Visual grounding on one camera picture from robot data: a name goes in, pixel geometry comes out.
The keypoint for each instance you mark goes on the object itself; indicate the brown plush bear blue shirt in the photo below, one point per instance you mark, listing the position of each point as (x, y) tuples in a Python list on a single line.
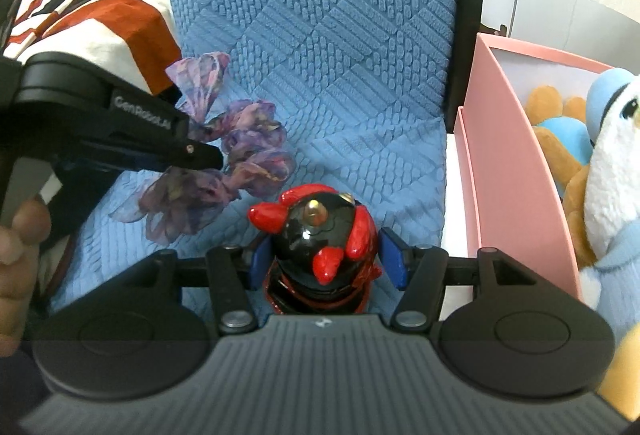
[(555, 140)]

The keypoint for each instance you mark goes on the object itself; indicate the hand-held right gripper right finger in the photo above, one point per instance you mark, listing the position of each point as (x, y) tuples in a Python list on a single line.
[(395, 260)]

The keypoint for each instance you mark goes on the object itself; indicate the blue textured blanket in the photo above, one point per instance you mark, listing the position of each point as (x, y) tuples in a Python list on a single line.
[(325, 40)]

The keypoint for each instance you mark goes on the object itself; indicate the red and black figurine toy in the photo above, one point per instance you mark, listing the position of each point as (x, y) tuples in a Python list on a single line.
[(300, 235)]

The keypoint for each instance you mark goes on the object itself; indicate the red and white printed blanket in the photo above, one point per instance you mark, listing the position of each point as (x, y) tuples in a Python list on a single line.
[(115, 25)]

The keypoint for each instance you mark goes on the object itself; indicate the pink cardboard box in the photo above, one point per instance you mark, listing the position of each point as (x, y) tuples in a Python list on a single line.
[(510, 165)]

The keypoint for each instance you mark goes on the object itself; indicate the purple organza scrunchie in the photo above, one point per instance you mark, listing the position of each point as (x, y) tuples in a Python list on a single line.
[(250, 165)]

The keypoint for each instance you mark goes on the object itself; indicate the person's left hand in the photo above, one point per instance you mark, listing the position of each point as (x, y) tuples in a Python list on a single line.
[(20, 265)]

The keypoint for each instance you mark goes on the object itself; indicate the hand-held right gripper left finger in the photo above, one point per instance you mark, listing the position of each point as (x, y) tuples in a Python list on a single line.
[(258, 261)]

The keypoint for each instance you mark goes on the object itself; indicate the white and blue plush penguin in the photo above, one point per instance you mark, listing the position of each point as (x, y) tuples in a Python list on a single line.
[(610, 195)]

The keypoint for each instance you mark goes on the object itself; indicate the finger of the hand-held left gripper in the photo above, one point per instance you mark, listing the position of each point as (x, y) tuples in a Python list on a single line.
[(200, 155)]

